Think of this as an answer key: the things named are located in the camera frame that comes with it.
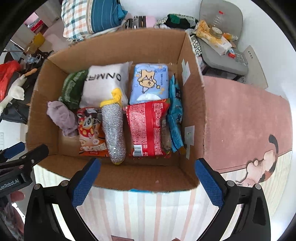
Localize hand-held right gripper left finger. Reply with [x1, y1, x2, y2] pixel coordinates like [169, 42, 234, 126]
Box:
[24, 158, 102, 241]

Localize grey padded chair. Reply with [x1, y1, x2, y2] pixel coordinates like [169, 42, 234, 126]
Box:
[188, 0, 249, 76]

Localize person's left hand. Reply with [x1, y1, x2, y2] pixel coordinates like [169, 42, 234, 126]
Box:
[10, 191, 25, 203]

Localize lavender cloth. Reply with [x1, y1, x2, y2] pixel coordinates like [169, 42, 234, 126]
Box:
[46, 100, 79, 137]

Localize plaid folded quilt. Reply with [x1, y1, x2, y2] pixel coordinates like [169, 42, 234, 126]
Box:
[61, 0, 128, 42]

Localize green snack packet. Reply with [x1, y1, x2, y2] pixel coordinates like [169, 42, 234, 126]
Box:
[58, 69, 90, 109]

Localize white goose plush toy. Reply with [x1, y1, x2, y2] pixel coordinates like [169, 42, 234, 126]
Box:
[0, 68, 38, 113]

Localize yellow plastic bag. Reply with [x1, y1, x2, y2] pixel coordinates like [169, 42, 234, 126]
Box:
[195, 20, 216, 41]

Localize white soft packet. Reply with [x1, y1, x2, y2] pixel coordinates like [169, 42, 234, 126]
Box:
[80, 61, 130, 107]

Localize red plastic bag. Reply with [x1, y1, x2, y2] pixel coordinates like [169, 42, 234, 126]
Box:
[0, 60, 21, 101]

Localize black and green clothes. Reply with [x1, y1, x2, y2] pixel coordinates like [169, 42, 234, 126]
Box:
[157, 14, 199, 29]

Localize blue snack packet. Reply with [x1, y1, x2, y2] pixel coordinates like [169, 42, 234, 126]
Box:
[167, 73, 186, 153]

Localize black polka dot cloth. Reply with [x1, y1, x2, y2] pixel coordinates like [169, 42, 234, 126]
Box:
[189, 34, 203, 57]

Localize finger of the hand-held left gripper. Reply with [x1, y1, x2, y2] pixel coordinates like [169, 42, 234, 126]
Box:
[0, 144, 50, 177]
[0, 141, 26, 163]

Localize pink item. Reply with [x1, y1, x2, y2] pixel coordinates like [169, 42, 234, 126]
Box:
[145, 15, 158, 27]

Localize silver scrubber with yellow ends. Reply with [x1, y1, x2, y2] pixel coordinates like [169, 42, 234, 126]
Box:
[100, 88, 127, 166]

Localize black white striped item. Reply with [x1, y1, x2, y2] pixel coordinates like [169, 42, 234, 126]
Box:
[126, 15, 146, 29]

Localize red snack packet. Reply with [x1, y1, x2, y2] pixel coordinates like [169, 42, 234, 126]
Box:
[126, 98, 173, 158]

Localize light blue tissue pack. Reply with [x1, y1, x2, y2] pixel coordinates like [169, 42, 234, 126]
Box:
[129, 63, 171, 105]

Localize clear plastic bottle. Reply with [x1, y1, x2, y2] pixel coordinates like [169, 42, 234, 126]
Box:
[211, 10, 224, 28]

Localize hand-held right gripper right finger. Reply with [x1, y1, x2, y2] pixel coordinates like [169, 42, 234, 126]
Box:
[194, 158, 271, 241]

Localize cardboard box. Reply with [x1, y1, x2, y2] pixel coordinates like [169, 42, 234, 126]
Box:
[26, 27, 205, 192]

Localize orange panda snack packet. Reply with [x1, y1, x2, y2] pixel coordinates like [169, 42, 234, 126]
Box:
[76, 107, 110, 158]

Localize black stroller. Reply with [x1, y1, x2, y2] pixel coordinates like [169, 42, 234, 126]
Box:
[0, 53, 50, 126]

